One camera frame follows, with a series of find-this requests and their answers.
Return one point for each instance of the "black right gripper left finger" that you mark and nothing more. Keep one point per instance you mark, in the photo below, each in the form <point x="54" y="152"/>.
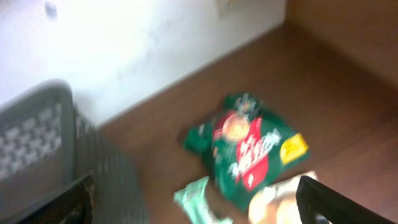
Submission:
<point x="72" y="204"/>

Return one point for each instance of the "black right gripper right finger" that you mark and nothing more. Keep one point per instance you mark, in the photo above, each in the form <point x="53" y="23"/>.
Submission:
<point x="318" y="203"/>

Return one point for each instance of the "beige snack bag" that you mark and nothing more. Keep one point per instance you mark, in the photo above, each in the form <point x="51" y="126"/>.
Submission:
<point x="276" y="203"/>

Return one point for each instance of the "green Nescafe coffee bag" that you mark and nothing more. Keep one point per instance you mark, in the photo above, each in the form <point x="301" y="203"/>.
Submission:
<point x="246" y="147"/>

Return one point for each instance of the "teal wet wipes pack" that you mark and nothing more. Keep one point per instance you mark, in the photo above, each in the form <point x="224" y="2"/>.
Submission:
<point x="192" y="200"/>

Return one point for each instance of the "grey plastic basket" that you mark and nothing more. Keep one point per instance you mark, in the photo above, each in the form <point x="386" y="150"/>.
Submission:
<point x="48" y="147"/>

